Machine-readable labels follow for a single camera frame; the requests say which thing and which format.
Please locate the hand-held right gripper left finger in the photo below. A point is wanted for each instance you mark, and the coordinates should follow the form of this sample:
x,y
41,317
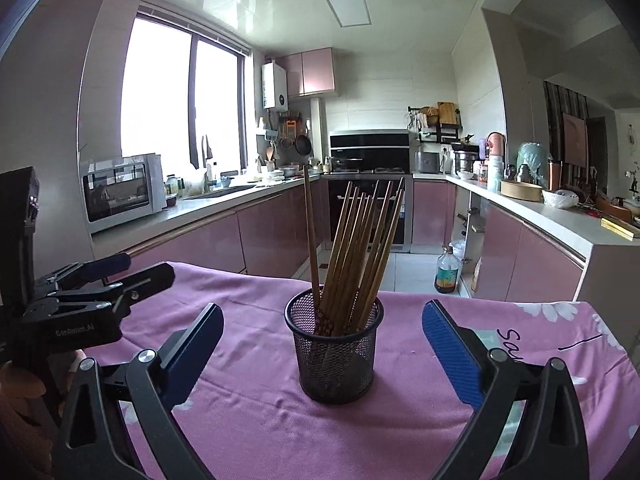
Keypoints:
x,y
200,345

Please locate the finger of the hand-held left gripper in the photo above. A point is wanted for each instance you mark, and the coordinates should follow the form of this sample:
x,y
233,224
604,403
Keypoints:
x,y
145,285
107,266

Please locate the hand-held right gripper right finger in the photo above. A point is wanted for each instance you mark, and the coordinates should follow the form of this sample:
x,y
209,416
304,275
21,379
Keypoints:
x,y
450,355

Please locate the black mesh utensil holder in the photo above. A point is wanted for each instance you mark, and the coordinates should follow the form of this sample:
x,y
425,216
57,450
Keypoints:
x,y
335,370

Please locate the bunch of wooden chopsticks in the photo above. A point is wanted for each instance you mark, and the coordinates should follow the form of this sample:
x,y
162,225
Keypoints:
x,y
350,240

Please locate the person's left hand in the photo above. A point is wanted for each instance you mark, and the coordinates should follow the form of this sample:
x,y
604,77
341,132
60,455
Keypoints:
x,y
25,385

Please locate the pink kitchen base cabinet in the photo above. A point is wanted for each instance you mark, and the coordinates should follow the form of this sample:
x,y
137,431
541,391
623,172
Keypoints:
x,y
530,260
432,212
200,250

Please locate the white microwave oven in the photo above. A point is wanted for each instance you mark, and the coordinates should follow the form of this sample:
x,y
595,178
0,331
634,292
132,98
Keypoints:
x,y
120,192

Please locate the plastic oil bottle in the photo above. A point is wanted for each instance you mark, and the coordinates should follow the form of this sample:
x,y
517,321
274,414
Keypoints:
x,y
446,275

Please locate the pink floral tablecloth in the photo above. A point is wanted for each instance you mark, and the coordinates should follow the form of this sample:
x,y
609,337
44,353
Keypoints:
x,y
260,425

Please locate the steel kitchen faucet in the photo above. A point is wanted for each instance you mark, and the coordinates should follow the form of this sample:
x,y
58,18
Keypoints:
x,y
206,160

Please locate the kitchen window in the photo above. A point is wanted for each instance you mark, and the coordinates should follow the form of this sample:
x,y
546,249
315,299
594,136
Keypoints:
x,y
155,100

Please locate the white kitchen countertop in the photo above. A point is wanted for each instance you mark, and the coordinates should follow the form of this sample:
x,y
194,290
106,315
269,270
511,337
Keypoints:
x,y
560,220

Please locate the black built-in oven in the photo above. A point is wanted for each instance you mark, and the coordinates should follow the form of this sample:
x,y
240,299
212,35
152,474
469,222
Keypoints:
x,y
332,220

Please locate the round bamboo steamer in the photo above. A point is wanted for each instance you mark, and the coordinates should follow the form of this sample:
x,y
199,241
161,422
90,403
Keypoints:
x,y
522,191

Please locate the white bowl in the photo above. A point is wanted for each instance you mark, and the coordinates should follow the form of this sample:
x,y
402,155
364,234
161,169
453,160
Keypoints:
x,y
465,175

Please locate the white plastic bag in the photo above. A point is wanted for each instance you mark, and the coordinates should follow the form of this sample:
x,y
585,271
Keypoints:
x,y
560,199

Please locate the silver countertop appliance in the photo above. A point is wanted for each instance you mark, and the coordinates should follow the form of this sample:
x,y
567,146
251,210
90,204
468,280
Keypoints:
x,y
427,162

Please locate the steel stock pot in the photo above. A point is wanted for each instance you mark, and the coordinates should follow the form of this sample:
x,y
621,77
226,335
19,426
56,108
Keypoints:
x,y
465,160

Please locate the copper vacuum flask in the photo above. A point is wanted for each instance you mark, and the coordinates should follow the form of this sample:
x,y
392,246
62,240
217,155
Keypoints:
x,y
555,176

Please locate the hanging black frying pan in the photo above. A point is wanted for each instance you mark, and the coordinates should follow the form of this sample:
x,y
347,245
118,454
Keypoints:
x,y
303,146

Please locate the green cloth covered appliance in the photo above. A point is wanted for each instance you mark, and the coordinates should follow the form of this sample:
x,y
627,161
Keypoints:
x,y
532,160

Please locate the flat gold box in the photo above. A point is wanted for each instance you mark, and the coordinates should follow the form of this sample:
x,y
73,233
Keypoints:
x,y
620,227

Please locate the pink thermos jug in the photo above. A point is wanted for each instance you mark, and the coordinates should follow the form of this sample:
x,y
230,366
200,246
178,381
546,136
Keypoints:
x,y
496,145

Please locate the black range hood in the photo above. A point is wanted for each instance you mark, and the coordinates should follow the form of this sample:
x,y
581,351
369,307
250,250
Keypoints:
x,y
370,147

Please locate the white exhaust pipe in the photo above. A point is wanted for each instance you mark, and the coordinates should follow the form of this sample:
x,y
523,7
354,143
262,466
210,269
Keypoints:
x,y
317,130

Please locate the white gas water heater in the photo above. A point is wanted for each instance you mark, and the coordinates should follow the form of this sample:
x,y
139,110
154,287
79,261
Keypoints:
x,y
275,85

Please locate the wooden cutting board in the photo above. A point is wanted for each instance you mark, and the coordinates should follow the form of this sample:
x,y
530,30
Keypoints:
x,y
447,113

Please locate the ceiling light panel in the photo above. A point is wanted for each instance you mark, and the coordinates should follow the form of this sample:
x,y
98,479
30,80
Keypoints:
x,y
347,9

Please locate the black wall shelf rack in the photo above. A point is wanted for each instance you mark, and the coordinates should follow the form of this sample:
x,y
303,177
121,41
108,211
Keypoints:
x,y
440,132

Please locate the pink wall cabinet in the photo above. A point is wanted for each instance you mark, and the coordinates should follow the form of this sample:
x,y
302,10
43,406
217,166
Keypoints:
x,y
315,72

